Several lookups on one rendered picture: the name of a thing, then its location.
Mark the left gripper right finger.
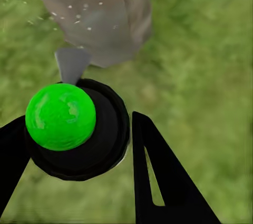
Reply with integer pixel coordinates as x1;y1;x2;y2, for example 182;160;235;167
132;112;221;224

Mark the pesticide atomizer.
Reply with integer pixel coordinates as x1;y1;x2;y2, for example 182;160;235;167
24;47;130;181

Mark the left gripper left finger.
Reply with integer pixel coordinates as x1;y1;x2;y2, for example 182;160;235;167
0;115;31;217

